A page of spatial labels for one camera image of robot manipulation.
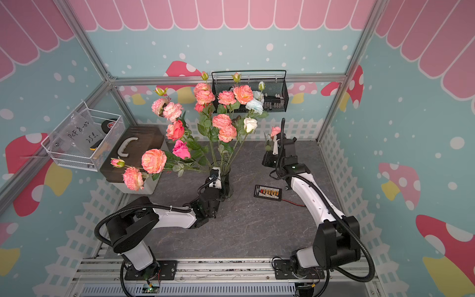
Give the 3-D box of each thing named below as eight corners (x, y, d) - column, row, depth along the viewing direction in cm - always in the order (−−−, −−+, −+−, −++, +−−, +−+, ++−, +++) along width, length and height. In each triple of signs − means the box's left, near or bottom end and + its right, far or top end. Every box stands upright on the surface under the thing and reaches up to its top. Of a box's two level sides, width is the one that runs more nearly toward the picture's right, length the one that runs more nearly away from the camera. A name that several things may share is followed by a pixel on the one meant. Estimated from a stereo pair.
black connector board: (253, 196, 98) (253, 194, 96) (255, 186, 102) (255, 184, 100) (280, 201, 96) (281, 199, 94) (281, 191, 100) (282, 188, 98)
